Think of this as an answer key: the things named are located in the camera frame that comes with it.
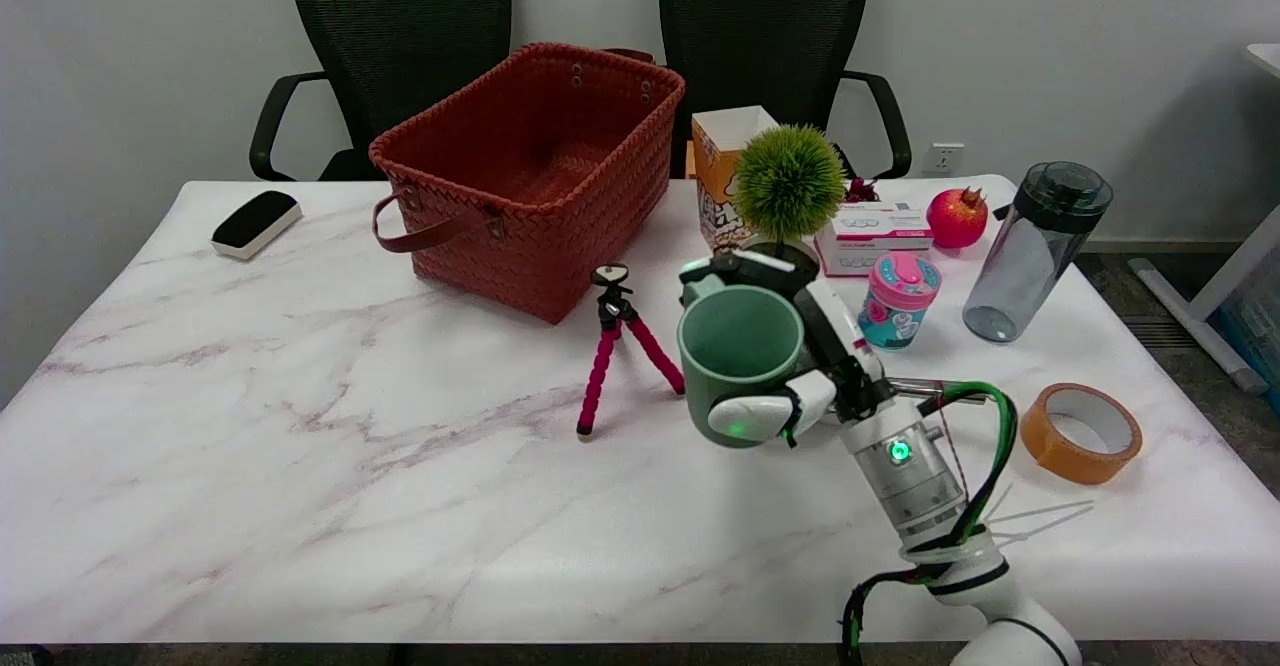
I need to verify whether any black mesh office chair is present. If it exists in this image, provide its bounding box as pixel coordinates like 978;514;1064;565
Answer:
249;0;513;183
658;0;913;182

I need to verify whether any clear grey water bottle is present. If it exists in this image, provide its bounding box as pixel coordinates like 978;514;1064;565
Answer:
962;161;1114;344

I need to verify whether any blue plastic crate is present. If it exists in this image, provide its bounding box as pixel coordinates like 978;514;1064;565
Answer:
1215;266;1280;387

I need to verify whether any orange tape roll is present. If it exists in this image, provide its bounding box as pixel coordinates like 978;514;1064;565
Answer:
1020;382;1144;486

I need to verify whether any pink teal kids cup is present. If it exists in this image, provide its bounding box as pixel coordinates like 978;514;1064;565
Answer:
857;252;942;351

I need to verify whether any green black robot cable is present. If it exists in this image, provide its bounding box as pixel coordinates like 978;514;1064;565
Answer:
838;380;1021;666

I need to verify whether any white side desk frame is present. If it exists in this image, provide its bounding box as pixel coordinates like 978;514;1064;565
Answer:
1128;43;1280;395

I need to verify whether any green fuzzy ball plant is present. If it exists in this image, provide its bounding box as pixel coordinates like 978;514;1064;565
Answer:
732;124;849;269

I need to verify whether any pink flexible mini tripod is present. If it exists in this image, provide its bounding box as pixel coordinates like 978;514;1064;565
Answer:
576;263;687;439

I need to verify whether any orange white paper carton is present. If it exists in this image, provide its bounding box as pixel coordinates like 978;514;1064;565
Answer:
690;105;781;252

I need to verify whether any red woven basket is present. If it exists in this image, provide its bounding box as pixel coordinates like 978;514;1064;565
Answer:
368;42;687;326

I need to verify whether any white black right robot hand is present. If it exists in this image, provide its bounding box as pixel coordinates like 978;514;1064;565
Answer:
680;250;893;447

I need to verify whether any green ceramic mug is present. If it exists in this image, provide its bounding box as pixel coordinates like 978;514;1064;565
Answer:
677;284;807;449

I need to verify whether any black white board eraser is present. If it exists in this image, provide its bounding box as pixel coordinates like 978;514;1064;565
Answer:
211;190;303;261

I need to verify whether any white pink cardboard box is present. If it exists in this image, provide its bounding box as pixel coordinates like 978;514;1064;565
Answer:
813;202;935;278

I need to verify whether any red pomegranate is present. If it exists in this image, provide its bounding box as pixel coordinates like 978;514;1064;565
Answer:
926;187;990;250

